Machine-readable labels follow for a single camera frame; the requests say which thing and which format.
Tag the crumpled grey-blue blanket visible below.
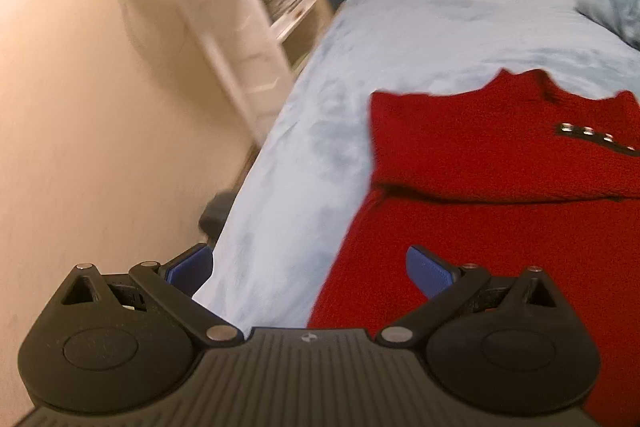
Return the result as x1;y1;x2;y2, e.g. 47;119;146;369
575;0;640;50

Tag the red knit cardigan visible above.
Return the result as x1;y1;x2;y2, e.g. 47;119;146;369
309;69;639;426

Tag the light blue bed cover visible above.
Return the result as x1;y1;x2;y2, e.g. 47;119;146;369
195;0;639;332

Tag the black dumbbell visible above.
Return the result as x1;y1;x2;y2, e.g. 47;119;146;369
198;190;238;243

